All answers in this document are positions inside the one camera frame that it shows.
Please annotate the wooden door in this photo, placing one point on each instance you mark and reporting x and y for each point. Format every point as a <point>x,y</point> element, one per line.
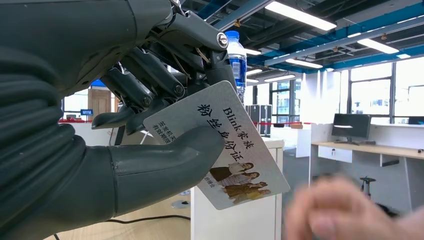
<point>99,106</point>

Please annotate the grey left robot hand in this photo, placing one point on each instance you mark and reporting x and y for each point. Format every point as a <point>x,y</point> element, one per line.
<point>82,39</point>

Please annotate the white printed ID card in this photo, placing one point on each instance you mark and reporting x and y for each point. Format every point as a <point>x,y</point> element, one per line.
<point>245,142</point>

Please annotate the black topped stool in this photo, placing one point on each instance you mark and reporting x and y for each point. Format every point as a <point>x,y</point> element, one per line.
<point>367,180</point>

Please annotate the ceiling light panel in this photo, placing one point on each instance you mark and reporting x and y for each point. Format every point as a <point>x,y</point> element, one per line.
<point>254,72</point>
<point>299,16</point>
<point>252,52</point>
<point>280,78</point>
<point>304,63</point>
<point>377,46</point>

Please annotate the black flight case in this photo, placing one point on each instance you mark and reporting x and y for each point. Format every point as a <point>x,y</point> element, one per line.
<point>261,116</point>

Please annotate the small blue sign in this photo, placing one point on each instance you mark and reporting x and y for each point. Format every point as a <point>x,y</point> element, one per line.
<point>86,112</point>

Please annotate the water bottle with blue label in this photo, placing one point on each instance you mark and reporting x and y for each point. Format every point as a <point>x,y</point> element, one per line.
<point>236,66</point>

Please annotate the wood top office desk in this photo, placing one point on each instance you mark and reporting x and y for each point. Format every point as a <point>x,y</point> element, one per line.
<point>364,148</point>

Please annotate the black computer monitor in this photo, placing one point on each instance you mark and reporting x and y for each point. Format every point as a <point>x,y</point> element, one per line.
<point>416,120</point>
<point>351,126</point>

